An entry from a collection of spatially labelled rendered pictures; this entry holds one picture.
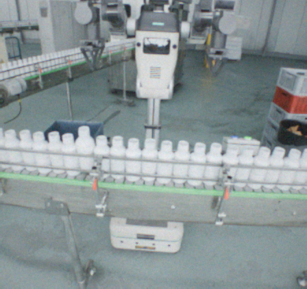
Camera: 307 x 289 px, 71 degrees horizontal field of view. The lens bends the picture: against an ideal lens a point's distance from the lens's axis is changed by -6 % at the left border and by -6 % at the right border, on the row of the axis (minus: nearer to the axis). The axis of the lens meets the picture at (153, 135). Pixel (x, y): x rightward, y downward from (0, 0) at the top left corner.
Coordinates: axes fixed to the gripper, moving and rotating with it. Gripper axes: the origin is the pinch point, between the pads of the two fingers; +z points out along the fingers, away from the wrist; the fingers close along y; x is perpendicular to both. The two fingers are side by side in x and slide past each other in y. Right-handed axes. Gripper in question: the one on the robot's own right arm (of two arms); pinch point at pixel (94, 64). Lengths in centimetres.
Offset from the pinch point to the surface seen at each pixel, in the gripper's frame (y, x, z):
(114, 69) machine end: -379, -70, 84
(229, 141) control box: 3, 55, 28
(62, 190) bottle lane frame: 20, -10, 45
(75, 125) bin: -42, -27, 47
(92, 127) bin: -42, -16, 48
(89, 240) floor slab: -27, -23, 139
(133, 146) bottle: 17.4, 17.2, 24.3
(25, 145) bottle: 16.9, -24.0, 27.5
